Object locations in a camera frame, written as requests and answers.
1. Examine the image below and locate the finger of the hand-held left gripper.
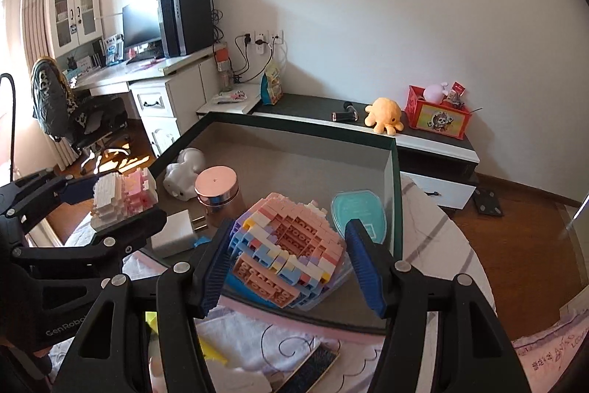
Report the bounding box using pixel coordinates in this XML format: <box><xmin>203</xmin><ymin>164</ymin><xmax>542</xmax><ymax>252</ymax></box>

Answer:
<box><xmin>0</xmin><ymin>169</ymin><xmax>99</xmax><ymax>237</ymax></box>
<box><xmin>11</xmin><ymin>206</ymin><xmax>167</xmax><ymax>278</ymax></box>

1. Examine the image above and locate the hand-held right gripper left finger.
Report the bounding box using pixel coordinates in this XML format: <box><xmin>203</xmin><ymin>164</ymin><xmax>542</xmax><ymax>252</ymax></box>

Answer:
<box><xmin>53</xmin><ymin>218</ymin><xmax>237</xmax><ymax>393</ymax></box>

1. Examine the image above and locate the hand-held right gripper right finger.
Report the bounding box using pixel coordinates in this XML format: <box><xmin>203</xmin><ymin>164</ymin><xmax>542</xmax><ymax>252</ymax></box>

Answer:
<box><xmin>345</xmin><ymin>218</ymin><xmax>528</xmax><ymax>393</ymax></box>

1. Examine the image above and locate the white charger plug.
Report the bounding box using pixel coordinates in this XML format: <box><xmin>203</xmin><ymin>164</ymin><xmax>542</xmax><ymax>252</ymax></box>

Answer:
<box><xmin>151</xmin><ymin>210</ymin><xmax>209</xmax><ymax>256</ymax></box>

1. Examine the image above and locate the white pink block model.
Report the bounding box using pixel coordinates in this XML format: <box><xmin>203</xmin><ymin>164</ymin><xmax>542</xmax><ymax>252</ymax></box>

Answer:
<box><xmin>89</xmin><ymin>168</ymin><xmax>159</xmax><ymax>232</ymax></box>

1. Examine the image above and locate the teal oval case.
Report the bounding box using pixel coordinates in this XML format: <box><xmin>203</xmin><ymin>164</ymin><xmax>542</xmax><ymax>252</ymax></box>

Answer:
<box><xmin>330</xmin><ymin>189</ymin><xmax>388</xmax><ymax>244</ymax></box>

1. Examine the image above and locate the white animal figurine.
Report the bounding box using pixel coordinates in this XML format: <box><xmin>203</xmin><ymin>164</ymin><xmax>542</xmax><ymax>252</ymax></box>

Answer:
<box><xmin>165</xmin><ymin>148</ymin><xmax>205</xmax><ymax>201</ymax></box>

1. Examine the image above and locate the pastel block model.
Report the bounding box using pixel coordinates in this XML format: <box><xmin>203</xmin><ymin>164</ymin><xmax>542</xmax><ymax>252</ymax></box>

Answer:
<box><xmin>221</xmin><ymin>192</ymin><xmax>349</xmax><ymax>311</ymax></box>

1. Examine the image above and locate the rose gold lidded jar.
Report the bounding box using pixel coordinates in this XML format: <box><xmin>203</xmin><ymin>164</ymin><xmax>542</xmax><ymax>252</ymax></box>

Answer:
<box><xmin>194</xmin><ymin>166</ymin><xmax>240</xmax><ymax>229</ymax></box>

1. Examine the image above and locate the yellow highlighter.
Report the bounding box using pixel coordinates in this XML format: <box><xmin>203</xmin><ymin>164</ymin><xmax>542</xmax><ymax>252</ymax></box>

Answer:
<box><xmin>146</xmin><ymin>311</ymin><xmax>229</xmax><ymax>367</ymax></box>

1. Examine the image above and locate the black rectangular brush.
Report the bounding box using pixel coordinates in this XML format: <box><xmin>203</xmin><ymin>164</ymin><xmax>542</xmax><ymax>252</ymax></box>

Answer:
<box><xmin>276</xmin><ymin>344</ymin><xmax>342</xmax><ymax>393</ymax></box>

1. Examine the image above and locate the pink black box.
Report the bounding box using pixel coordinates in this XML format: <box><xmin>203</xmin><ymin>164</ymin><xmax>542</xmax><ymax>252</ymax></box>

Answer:
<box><xmin>138</xmin><ymin>112</ymin><xmax>401</xmax><ymax>336</ymax></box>

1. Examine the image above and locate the black office chair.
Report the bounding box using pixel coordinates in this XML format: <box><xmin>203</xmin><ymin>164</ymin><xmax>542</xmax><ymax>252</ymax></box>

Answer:
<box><xmin>46</xmin><ymin>89</ymin><xmax>134</xmax><ymax>177</ymax></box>

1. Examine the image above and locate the striped quilted tablecloth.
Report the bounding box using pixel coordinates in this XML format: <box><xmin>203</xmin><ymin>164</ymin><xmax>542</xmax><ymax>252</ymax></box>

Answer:
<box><xmin>46</xmin><ymin>172</ymin><xmax>498</xmax><ymax>393</ymax></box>

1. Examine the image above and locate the black floor scale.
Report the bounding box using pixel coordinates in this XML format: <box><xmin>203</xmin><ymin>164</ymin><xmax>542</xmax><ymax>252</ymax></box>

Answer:
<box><xmin>474</xmin><ymin>186</ymin><xmax>507</xmax><ymax>218</ymax></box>

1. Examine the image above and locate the white desk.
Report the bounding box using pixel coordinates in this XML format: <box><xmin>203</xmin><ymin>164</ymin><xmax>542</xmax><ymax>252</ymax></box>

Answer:
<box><xmin>64</xmin><ymin>48</ymin><xmax>222</xmax><ymax>159</ymax></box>

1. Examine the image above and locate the blue white package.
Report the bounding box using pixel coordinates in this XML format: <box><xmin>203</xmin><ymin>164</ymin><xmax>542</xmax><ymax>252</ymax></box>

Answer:
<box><xmin>103</xmin><ymin>35</ymin><xmax>125</xmax><ymax>67</ymax></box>

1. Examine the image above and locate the white side cabinet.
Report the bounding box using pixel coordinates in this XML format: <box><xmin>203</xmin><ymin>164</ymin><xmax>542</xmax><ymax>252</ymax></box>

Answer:
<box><xmin>196</xmin><ymin>82</ymin><xmax>263</xmax><ymax>117</ymax></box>

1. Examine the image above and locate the yellow octopus plush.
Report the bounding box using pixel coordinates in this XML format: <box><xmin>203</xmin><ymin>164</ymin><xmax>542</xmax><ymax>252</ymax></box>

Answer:
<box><xmin>365</xmin><ymin>97</ymin><xmax>406</xmax><ymax>133</ymax></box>

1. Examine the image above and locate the red storage box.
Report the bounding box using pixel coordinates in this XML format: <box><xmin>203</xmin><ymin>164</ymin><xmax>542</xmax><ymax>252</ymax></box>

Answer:
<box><xmin>405</xmin><ymin>84</ymin><xmax>474</xmax><ymax>140</ymax></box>

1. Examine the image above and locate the black white low cabinet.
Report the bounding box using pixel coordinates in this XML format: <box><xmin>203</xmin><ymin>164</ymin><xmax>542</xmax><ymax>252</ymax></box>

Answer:
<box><xmin>251</xmin><ymin>93</ymin><xmax>482</xmax><ymax>210</ymax></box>

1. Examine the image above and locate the white glass-door cabinet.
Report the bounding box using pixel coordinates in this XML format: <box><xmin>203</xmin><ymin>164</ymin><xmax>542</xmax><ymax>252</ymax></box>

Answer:
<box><xmin>43</xmin><ymin>0</ymin><xmax>104</xmax><ymax>60</ymax></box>

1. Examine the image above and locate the black computer monitor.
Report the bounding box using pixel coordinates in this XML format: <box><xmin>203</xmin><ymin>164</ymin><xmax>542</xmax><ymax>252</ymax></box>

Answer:
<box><xmin>122</xmin><ymin>3</ymin><xmax>163</xmax><ymax>53</ymax></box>

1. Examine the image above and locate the clear bottle orange cap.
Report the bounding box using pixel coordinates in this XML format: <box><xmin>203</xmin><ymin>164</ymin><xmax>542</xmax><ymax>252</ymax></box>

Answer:
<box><xmin>215</xmin><ymin>48</ymin><xmax>233</xmax><ymax>94</ymax></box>

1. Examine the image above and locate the pink plush toy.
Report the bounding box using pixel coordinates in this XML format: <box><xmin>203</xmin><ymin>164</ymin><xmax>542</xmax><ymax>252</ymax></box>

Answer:
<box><xmin>423</xmin><ymin>82</ymin><xmax>449</xmax><ymax>103</ymax></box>

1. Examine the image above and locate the blue snack bag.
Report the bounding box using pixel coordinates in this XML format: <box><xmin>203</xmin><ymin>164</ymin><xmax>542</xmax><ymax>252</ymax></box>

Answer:
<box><xmin>260</xmin><ymin>62</ymin><xmax>285</xmax><ymax>106</ymax></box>

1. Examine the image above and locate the black computer tower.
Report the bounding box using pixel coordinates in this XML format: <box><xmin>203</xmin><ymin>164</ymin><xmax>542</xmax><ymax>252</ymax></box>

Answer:
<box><xmin>156</xmin><ymin>0</ymin><xmax>216</xmax><ymax>57</ymax></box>

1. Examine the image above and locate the pink printed pillow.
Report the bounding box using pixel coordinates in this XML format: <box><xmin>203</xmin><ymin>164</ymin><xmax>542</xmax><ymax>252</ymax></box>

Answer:
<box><xmin>511</xmin><ymin>310</ymin><xmax>589</xmax><ymax>393</ymax></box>

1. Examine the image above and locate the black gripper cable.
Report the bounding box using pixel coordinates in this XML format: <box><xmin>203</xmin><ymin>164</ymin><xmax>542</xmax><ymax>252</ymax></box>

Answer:
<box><xmin>0</xmin><ymin>73</ymin><xmax>21</xmax><ymax>179</ymax></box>

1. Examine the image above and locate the black power cable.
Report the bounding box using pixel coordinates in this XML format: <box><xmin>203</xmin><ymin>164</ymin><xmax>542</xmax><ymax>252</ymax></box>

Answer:
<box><xmin>232</xmin><ymin>36</ymin><xmax>272</xmax><ymax>85</ymax></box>

